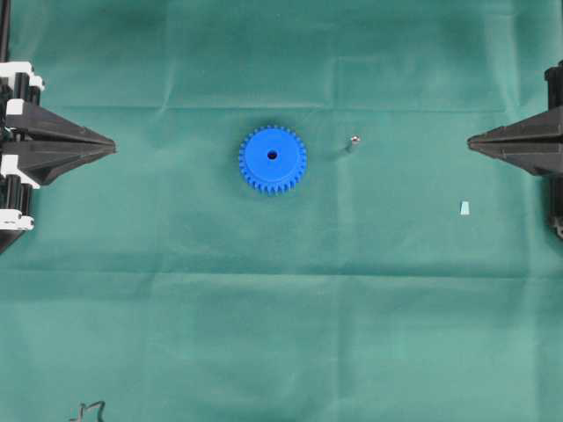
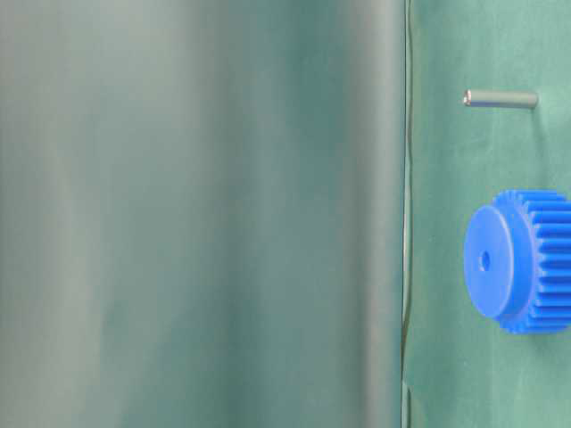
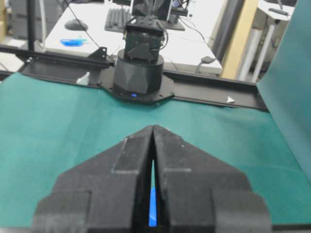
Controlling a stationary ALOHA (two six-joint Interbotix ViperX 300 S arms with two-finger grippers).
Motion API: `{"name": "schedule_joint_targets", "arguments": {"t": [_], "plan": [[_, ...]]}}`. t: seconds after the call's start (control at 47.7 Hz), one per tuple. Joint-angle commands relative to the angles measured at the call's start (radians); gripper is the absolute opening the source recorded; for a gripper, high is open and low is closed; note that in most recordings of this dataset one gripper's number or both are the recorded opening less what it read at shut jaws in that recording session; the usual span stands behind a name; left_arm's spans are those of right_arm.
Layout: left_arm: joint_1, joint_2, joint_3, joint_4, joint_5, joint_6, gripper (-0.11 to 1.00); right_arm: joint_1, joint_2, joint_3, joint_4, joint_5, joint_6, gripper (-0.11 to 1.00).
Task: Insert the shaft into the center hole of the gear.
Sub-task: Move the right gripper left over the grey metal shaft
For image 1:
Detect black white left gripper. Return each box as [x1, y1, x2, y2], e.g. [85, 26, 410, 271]
[1, 62, 116, 251]

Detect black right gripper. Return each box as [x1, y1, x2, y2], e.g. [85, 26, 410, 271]
[468, 62, 562, 239]

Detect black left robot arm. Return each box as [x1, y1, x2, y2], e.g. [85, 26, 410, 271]
[1, 1, 116, 251]

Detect blue plastic gear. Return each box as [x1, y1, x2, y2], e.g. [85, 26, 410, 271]
[238, 125, 308, 195]

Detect small pale tape piece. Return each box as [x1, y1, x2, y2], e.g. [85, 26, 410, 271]
[459, 200, 471, 216]

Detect green table cloth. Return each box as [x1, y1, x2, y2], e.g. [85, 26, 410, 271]
[1, 1, 562, 421]

